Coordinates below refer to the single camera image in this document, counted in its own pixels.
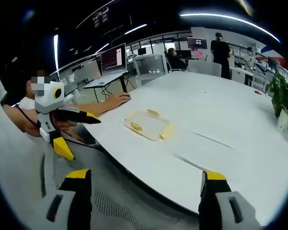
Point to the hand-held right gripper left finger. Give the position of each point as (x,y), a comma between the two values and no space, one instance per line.
(73,210)

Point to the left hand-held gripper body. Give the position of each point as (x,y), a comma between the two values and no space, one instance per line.
(46,99)

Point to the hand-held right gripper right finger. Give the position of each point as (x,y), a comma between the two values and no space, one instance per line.
(220,208)

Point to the person's left hand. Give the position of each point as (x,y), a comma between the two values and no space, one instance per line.
(62,124)

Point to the white standing desk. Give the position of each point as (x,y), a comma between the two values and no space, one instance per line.
(105,79)

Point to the long ceiling light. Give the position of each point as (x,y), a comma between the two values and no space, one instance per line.
(55,51)
(135,28)
(230,20)

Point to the black computer mouse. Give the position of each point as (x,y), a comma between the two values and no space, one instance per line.
(127,95)

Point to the clear lid with yellow clips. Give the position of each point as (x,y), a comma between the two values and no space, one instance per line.
(147,124)

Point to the computer monitor with red text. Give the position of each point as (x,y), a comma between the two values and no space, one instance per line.
(113,57)

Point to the grey mesh office chair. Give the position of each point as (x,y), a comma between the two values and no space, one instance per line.
(150,67)

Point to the white plant pot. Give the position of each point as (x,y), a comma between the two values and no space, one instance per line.
(283,119)

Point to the small red object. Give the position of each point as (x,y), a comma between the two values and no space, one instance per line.
(257,92)

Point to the green potted plant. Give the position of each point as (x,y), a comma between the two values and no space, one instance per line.
(285,95)

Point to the white office chair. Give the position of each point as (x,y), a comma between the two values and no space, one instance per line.
(204,68)

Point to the dark computer monitor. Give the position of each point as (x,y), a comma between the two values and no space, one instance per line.
(196,43)

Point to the white storage shelves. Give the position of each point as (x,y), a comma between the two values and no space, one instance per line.
(249,56)

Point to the red and blue banner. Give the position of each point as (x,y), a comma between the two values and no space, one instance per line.
(276,56)

